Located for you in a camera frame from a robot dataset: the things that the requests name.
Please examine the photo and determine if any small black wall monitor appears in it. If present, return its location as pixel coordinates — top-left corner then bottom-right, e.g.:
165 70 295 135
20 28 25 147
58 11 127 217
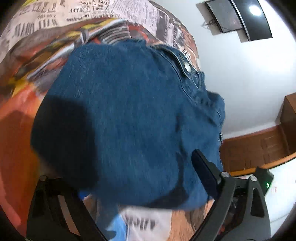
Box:
205 0 243 33

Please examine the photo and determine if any black wall television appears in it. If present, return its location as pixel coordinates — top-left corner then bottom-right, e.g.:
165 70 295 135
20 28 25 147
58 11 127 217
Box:
231 0 273 41

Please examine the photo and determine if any wooden overhead cabinet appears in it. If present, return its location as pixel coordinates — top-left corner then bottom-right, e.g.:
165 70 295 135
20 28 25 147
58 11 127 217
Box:
280 93 296 154

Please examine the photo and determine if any brown wooden door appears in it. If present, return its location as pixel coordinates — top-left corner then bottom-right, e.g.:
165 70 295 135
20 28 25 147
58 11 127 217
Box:
220 125 295 176

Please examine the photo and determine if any newspaper print bed cover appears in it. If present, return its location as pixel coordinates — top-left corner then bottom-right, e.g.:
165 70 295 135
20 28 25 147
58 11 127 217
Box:
1 1 201 237

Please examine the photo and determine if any blue denim jacket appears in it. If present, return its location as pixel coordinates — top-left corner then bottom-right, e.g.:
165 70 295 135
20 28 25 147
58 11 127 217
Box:
30 39 226 240

